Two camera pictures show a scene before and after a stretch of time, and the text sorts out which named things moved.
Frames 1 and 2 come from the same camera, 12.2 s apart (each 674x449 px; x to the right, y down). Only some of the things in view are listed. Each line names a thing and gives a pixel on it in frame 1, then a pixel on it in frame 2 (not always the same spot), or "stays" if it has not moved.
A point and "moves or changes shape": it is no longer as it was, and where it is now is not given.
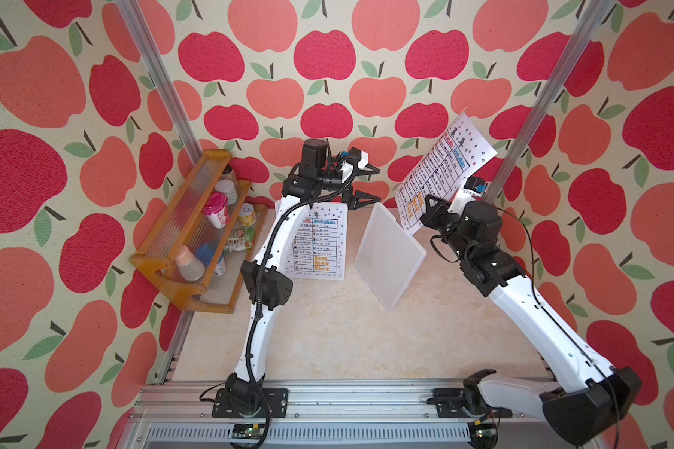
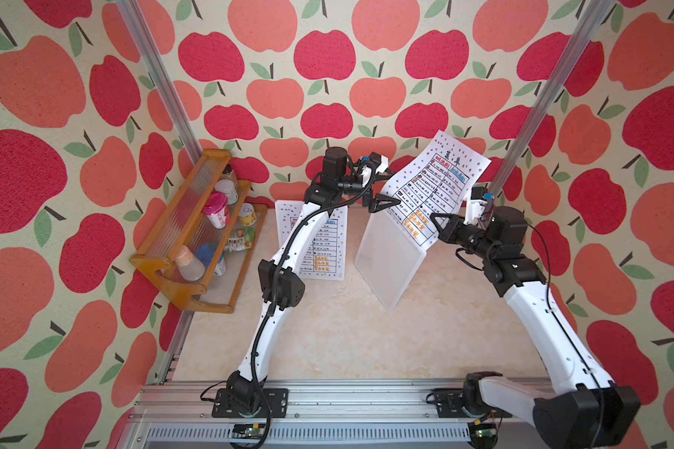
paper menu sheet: [444, 176] moves or changes shape
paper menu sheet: [317, 247] stays
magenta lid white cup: [215, 209] stays
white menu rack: [388, 256] stays
